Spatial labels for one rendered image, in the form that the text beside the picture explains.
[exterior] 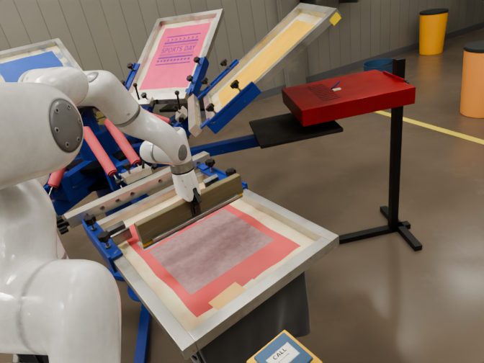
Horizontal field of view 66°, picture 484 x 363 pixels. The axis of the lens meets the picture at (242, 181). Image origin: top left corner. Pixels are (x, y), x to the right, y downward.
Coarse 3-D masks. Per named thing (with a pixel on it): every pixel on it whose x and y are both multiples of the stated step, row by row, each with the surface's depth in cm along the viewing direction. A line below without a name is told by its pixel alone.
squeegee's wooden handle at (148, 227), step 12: (228, 180) 132; (240, 180) 134; (204, 192) 127; (216, 192) 130; (228, 192) 133; (240, 192) 136; (180, 204) 122; (204, 204) 128; (216, 204) 131; (156, 216) 118; (168, 216) 120; (180, 216) 123; (192, 216) 126; (144, 228) 116; (156, 228) 119; (168, 228) 122; (144, 240) 118
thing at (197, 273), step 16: (128, 240) 142; (176, 240) 137; (192, 240) 135; (144, 256) 131; (160, 256) 130; (176, 256) 128; (192, 256) 127; (208, 256) 125; (160, 272) 123; (176, 272) 121; (192, 272) 120; (208, 272) 119; (224, 272) 117; (240, 272) 116; (176, 288) 115; (192, 288) 114; (208, 288) 113; (224, 288) 112; (192, 304) 108; (208, 304) 107
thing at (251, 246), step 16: (224, 208) 150; (192, 224) 144; (208, 224) 142; (224, 224) 140; (240, 224) 139; (256, 224) 137; (208, 240) 133; (224, 240) 132; (240, 240) 130; (256, 240) 129; (272, 240) 127; (288, 240) 126; (224, 256) 124; (240, 256) 123; (256, 256) 121; (272, 256) 120; (256, 272) 115
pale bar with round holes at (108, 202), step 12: (192, 156) 179; (204, 156) 177; (168, 168) 172; (144, 180) 165; (156, 180) 166; (168, 180) 169; (120, 192) 158; (132, 192) 163; (144, 192) 164; (96, 204) 153; (108, 204) 155; (120, 204) 158; (72, 216) 147; (84, 216) 153; (96, 216) 153
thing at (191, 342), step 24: (168, 192) 163; (120, 216) 153; (288, 216) 132; (336, 240) 118; (120, 264) 124; (288, 264) 111; (312, 264) 114; (144, 288) 112; (264, 288) 104; (168, 312) 102; (216, 312) 100; (240, 312) 100; (168, 336) 99; (192, 336) 94; (216, 336) 97
